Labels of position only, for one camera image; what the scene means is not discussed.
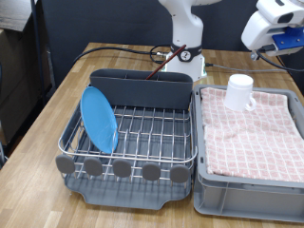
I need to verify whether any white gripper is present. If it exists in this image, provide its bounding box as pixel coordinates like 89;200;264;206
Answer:
240;11;304;61

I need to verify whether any red-handled utensil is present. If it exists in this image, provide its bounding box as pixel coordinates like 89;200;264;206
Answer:
145;44;187;81

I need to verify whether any blue plastic plate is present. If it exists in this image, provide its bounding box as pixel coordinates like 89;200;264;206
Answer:
79;85;120;155

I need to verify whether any white plastic mug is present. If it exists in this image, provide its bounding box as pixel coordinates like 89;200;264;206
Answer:
223;73;257;112

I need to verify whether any pink checkered cloth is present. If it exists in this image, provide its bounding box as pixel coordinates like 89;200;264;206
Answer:
199;86;304;183

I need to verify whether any dark grey cutlery holder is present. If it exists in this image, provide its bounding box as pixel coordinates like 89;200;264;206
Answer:
89;68;194;111

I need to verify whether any grey plastic crate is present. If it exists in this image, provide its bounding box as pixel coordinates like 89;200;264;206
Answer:
193;84;304;223

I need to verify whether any black backdrop curtain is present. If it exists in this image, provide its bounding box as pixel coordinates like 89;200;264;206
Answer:
40;0;304;93

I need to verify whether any black vertical pole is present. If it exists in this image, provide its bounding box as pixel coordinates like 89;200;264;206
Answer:
29;0;48;107

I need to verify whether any wooden shelf board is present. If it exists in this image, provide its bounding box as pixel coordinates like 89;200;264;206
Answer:
0;0;38;32

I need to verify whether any black camera cable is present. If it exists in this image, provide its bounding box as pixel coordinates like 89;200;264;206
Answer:
256;48;304;73

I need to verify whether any grey cable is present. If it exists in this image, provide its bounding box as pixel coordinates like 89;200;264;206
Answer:
204;63;290;75

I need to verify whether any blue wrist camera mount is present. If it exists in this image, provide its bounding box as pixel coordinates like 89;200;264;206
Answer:
272;27;304;48

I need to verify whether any thin black looped cable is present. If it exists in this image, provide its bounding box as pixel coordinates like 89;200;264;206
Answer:
149;44;174;66

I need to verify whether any thick black power cable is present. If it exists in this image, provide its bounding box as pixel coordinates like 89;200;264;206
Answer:
73;47;153;65

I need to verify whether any metal wire dish rack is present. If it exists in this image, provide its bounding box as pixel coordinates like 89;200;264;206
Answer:
55;84;199;185

